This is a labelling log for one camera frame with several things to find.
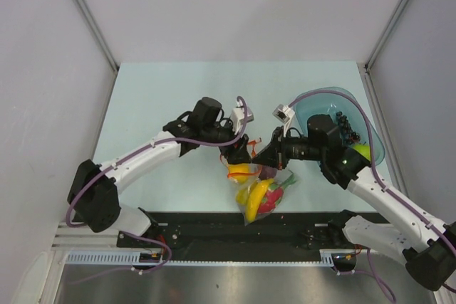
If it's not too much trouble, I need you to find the white slotted cable duct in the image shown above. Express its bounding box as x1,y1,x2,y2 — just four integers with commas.
65,251,334,268

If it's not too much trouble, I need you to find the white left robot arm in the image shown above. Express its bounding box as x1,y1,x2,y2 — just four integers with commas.
66,97,279,247

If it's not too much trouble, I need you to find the teal plastic fruit tray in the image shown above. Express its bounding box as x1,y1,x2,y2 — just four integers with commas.
293,87,385,165

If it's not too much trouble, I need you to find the red dragon fruit toy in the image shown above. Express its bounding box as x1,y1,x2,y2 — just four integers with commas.
257,172,297,215

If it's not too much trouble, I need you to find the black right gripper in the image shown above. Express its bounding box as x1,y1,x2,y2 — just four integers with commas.
252,126,324,171

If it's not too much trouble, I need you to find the yellow lemon toy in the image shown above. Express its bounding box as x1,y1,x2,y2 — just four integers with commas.
227,164,251,184

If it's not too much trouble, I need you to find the purple onion toy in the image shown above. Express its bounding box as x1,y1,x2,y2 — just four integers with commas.
259,166,278,180

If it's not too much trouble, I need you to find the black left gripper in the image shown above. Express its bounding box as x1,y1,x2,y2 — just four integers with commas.
200,117,251,164

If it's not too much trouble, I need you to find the yellow banana toy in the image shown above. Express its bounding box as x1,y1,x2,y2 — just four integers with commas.
245,178,274,223

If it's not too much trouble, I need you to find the green apple toy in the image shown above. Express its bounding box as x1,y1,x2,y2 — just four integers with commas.
352,144,371,160

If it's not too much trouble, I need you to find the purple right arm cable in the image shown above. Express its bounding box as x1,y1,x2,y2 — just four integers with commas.
287,90,456,301

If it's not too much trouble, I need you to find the black table edge rail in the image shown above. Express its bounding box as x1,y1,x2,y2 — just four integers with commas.
117,211,393,262

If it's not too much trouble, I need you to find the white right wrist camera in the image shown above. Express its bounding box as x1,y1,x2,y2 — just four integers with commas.
273,104,295,136

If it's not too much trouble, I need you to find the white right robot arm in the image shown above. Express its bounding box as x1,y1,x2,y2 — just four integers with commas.
271,113,455,291

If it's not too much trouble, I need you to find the dark grape bunch toy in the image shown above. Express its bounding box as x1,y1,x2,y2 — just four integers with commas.
336,111,361,145

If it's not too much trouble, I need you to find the clear zip bag orange zipper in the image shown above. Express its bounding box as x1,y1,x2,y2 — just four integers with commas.
219,137,300,226

